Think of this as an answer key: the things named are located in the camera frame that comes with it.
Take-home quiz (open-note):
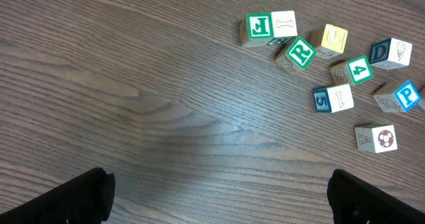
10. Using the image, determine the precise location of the green R block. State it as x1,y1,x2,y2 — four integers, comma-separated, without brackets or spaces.
275,37,317,74

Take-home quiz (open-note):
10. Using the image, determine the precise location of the white plain block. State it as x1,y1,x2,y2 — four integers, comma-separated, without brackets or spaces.
313,84,354,113

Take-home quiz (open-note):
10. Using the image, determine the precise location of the white block with drawing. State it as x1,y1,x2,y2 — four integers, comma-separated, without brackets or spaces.
369,38,413,70

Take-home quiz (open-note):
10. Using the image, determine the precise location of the yellow top block left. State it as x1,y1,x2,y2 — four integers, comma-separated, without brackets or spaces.
309,24,348,59

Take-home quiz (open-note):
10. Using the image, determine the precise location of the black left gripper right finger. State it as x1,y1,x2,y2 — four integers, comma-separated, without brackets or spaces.
327,169,424,224

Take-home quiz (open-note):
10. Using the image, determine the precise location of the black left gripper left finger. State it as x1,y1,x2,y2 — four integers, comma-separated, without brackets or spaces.
1,168,116,224

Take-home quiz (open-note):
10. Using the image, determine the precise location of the soccer ball block white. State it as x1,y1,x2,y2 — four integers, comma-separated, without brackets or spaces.
354,124,398,154

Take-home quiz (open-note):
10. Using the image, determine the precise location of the blue P block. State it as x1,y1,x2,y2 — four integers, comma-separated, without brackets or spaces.
373,80,422,112

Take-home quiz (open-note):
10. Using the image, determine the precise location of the green 4 block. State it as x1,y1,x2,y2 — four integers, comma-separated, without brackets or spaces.
330,55,374,86

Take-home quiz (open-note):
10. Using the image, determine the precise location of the beige top block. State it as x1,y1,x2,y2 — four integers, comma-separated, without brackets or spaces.
268,11,298,45

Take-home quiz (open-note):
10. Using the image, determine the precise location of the green C block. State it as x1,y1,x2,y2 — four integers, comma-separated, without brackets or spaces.
240,13,274,47

